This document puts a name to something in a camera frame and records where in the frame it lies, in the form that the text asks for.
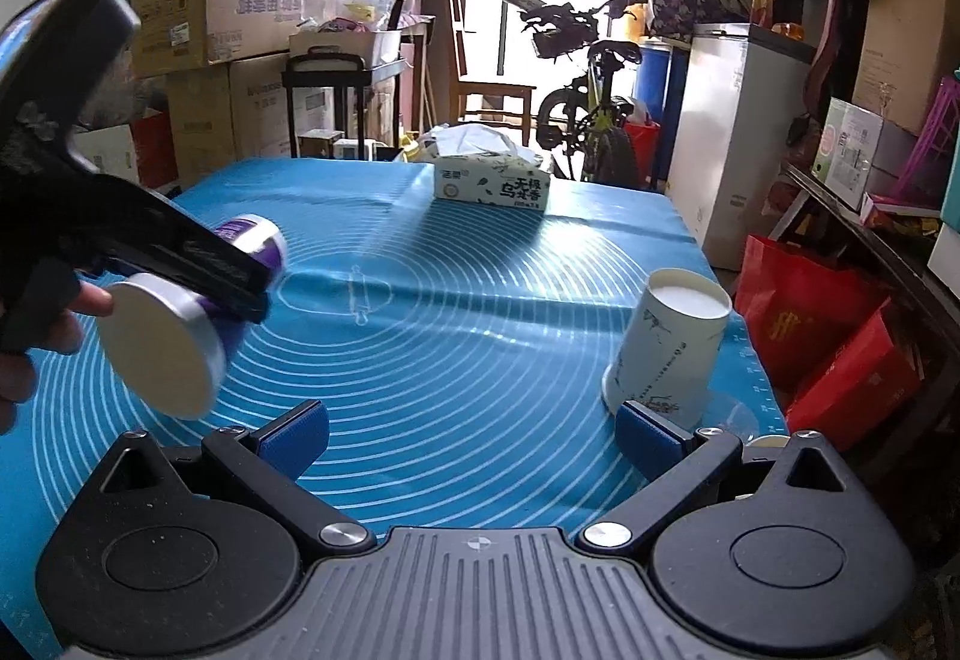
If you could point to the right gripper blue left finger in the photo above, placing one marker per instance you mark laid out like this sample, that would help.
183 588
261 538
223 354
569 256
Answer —
295 441

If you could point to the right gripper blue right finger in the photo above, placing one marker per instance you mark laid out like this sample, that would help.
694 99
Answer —
650 442

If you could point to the purple paper cup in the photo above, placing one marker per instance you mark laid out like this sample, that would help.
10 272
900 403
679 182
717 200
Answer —
170 346

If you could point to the white paper cup with print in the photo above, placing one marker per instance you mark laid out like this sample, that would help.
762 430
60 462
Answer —
670 347

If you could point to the person's left hand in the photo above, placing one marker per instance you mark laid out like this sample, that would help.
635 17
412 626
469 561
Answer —
64 337

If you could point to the lower brown cardboard box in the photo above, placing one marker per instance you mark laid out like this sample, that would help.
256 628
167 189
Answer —
227 113

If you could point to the red shopping bag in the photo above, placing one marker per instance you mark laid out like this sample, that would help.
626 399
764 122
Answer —
800 309

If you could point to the blue silicone baking mat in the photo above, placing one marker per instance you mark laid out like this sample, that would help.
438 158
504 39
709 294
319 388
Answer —
459 350

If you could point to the red gift box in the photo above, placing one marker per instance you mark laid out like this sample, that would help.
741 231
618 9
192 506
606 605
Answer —
876 370

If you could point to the green black bicycle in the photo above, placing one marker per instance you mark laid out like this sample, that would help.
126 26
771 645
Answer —
582 126

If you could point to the white tissue box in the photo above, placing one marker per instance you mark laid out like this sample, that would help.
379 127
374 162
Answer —
476 163

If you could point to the blue plastic barrel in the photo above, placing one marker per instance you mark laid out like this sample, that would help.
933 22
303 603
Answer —
652 78

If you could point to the white chest freezer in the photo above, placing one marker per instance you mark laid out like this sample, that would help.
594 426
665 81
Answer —
743 89

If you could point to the wooden chair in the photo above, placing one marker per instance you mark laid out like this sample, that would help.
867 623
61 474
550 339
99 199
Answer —
476 94

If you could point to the pink plastic crate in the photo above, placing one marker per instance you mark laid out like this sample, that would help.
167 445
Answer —
924 178

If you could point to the orange juice bottle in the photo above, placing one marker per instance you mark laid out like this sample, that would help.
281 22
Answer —
761 13

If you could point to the tall cardboard box on shelf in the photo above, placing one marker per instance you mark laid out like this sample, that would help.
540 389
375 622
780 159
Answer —
909 46

